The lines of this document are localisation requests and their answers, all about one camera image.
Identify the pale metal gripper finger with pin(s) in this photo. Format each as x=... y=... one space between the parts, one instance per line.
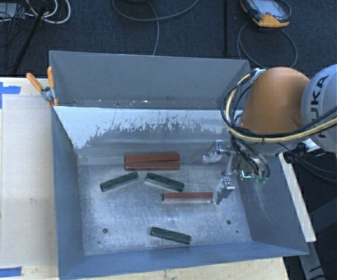
x=215 y=156
x=223 y=192

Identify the grey metal bin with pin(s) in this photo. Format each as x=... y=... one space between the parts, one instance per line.
x=145 y=214

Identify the dark green flat block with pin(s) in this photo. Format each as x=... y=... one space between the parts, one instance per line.
x=170 y=235
x=164 y=182
x=118 y=181

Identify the red-brown flat block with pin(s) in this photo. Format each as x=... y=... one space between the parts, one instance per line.
x=152 y=157
x=187 y=196
x=152 y=165

